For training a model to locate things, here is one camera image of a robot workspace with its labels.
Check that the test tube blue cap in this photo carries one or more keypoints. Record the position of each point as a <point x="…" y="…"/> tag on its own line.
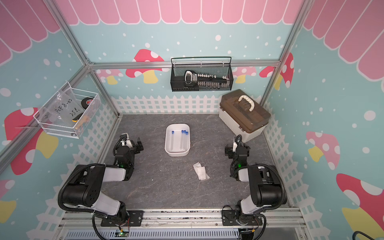
<point x="182" y="140"/>
<point x="172" y="140"/>
<point x="187" y="140"/>

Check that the socket set in basket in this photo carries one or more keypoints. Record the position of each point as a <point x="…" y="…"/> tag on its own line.
<point x="203" y="82"/>

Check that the brown lid storage box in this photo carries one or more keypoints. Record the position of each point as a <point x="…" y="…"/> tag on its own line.
<point x="243" y="115"/>

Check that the white wire wall basket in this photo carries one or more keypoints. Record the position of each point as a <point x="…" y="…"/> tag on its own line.
<point x="62" y="131"/>

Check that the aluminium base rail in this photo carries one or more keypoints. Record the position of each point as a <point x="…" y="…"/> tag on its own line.
<point x="206" y="224"/>

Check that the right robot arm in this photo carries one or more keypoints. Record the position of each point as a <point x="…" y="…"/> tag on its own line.
<point x="267" y="190"/>

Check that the white plastic tray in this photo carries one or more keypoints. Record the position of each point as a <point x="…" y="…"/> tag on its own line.
<point x="177" y="152"/>

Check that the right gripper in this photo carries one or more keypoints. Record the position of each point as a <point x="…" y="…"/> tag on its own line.
<point x="231" y="150"/>

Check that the clear labelled plastic bag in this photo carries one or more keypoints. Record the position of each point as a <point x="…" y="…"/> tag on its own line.
<point x="62" y="109"/>

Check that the black tape roll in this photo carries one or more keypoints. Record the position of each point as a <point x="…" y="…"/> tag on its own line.
<point x="86" y="102"/>

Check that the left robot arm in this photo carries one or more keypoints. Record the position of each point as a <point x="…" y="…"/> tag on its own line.
<point x="82" y="191"/>

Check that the black wire wall basket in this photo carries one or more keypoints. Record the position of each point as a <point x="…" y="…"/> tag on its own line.
<point x="219" y="66"/>

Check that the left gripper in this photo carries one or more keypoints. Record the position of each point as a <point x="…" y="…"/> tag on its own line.
<point x="137" y="150"/>

